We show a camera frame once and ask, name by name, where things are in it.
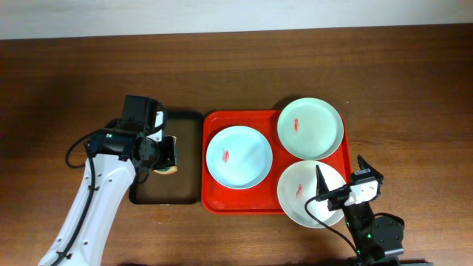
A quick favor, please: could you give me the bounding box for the light green plate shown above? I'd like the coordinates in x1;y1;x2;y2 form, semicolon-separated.
276;98;344;160

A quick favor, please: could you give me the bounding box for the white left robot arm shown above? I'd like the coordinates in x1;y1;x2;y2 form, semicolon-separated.
39;116;177;265

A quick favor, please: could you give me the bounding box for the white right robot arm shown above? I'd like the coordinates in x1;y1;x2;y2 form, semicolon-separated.
304;155;405;265

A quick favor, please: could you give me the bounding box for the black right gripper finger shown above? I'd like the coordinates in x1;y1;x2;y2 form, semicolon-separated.
357;154;383;178
316;165;330;194

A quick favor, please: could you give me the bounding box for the light blue plate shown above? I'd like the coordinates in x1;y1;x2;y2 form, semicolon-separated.
205;126;273;190

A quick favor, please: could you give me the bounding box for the white plate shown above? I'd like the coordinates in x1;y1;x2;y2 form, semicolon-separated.
277;160;346;229

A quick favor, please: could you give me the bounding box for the green yellow sponge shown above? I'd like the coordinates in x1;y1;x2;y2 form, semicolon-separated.
153;136;177;174

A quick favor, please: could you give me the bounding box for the red plastic tray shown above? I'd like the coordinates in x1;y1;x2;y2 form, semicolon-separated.
201;109;353;215

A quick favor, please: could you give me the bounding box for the dark brown tray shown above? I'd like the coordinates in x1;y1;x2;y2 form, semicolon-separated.
129;109;203;205

